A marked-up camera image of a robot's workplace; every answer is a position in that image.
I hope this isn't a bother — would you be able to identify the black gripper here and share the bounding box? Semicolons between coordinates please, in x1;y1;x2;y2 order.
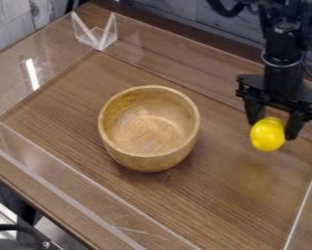
235;74;312;141

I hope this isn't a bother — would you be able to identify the yellow lemon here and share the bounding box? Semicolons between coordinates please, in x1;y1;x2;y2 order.
249;117;287;152

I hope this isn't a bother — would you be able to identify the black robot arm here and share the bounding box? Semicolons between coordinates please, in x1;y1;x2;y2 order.
207;0;312;141

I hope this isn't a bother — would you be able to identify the brown wooden bowl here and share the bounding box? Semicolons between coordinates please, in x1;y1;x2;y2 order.
98;85;200;172

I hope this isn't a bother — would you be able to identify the clear acrylic tray wall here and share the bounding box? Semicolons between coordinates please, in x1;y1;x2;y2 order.
0;7;312;250

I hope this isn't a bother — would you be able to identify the black metal table mount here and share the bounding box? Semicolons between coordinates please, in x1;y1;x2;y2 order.
18;216;87;250

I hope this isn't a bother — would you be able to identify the black cable under table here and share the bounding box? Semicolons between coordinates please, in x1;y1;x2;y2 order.
0;224;51;250

